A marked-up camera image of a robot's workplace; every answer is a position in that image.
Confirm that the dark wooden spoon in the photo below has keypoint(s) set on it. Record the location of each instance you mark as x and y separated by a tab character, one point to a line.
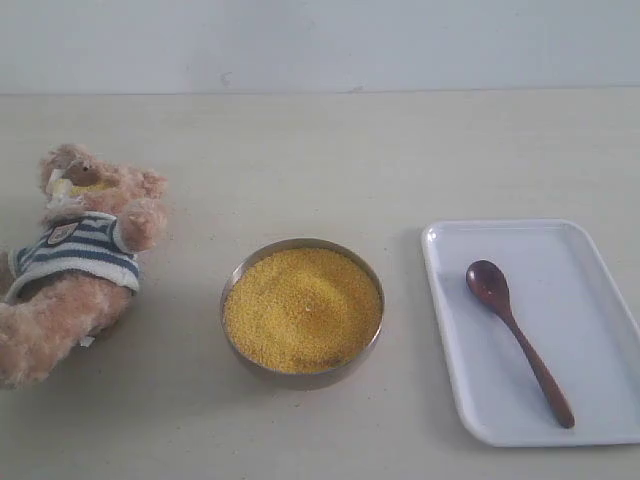
488	284

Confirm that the plush teddy bear striped shirt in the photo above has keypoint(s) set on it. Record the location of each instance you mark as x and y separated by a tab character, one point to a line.
77	278

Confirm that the metal bowl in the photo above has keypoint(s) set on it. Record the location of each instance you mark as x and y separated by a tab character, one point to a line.
299	381

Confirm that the yellow millet grains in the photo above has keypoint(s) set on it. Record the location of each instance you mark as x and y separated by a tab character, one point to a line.
303	311

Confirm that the white plastic tray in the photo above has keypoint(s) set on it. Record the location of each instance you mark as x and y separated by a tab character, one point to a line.
567	304

